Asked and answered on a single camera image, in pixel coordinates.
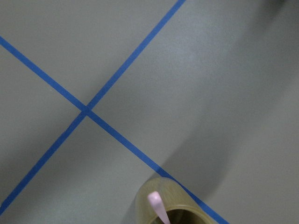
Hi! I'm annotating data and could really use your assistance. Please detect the wooden yellow cup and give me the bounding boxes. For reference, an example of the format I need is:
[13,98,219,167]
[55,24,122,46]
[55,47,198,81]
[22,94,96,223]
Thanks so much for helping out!
[135,177,214,224]

